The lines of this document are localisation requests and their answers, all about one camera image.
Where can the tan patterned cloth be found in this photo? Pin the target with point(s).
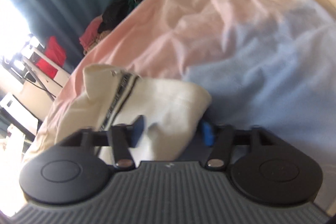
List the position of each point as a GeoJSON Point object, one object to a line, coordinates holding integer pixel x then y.
{"type": "Point", "coordinates": [97, 41]}

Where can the white desk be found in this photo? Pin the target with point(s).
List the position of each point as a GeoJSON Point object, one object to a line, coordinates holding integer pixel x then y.
{"type": "Point", "coordinates": [10, 104]}

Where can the cream sweatpants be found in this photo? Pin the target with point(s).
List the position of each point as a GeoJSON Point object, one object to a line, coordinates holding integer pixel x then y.
{"type": "Point", "coordinates": [168, 100]}

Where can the black framed window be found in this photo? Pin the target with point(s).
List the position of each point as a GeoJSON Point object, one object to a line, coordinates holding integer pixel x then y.
{"type": "Point", "coordinates": [10, 24]}

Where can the red cloth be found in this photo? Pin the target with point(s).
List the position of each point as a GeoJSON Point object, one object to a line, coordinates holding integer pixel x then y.
{"type": "Point", "coordinates": [52, 56]}

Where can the black clothes heap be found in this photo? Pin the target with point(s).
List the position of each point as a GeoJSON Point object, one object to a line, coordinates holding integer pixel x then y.
{"type": "Point", "coordinates": [115, 11]}

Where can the bed with pastel sheet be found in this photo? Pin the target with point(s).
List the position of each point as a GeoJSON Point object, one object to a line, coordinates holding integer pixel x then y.
{"type": "Point", "coordinates": [236, 29]}

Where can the pink crumpled cloth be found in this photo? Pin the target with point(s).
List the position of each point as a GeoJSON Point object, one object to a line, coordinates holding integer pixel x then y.
{"type": "Point", "coordinates": [90, 32]}

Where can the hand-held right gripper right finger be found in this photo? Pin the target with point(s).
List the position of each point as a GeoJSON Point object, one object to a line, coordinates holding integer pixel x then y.
{"type": "Point", "coordinates": [208, 134]}

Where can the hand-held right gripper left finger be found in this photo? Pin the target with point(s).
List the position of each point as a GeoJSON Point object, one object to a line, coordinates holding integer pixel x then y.
{"type": "Point", "coordinates": [138, 132]}

